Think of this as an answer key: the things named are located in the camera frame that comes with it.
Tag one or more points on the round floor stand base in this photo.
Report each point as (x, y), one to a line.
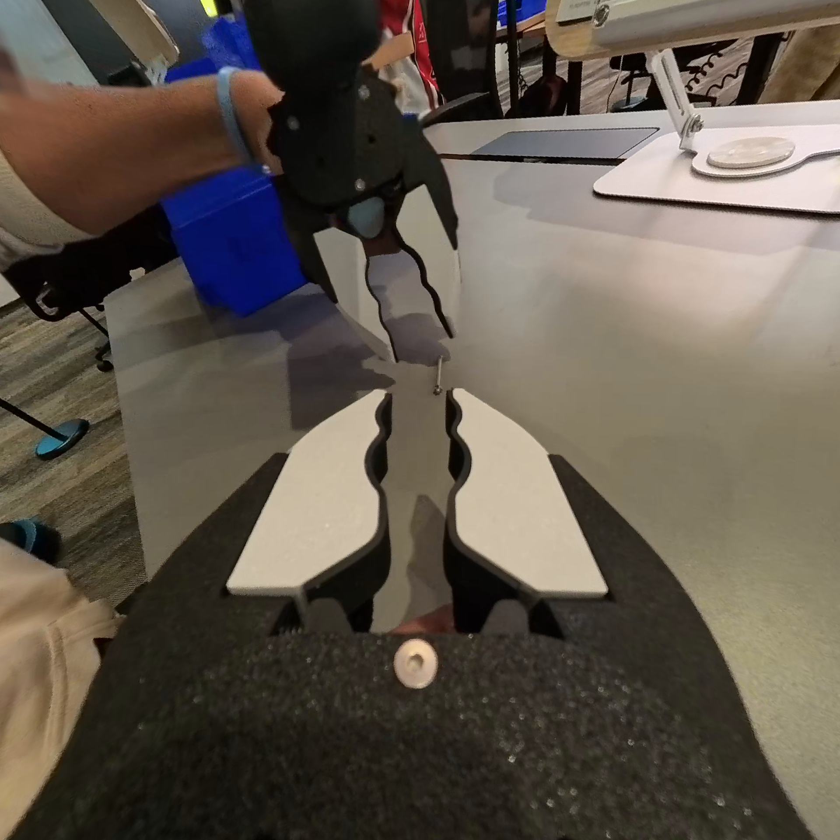
(62, 441)

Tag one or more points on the blue plastic bin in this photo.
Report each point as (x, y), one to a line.
(229, 249)

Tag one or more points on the person's left hand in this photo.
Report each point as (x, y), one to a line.
(257, 111)

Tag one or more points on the large blue storage bin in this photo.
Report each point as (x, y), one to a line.
(223, 43)

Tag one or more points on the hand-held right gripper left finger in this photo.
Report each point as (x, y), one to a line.
(315, 512)

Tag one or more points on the tan hanging cloth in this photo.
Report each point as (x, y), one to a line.
(814, 65)

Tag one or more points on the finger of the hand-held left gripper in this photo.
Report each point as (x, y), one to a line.
(446, 289)
(348, 282)

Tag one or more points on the person's left forearm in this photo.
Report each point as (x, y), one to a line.
(131, 144)

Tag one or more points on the dark table hatch panel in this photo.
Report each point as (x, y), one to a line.
(564, 144)

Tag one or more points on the white tablet stand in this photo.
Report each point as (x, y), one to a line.
(656, 184)

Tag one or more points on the distant blue bin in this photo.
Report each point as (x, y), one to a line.
(522, 12)

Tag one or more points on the plain wooden panel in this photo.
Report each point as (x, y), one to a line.
(138, 33)

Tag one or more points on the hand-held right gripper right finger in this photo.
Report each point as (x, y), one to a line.
(525, 512)

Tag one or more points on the blue wristband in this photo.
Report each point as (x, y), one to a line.
(233, 118)

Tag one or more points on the thin metal bolt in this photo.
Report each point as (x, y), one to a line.
(439, 375)

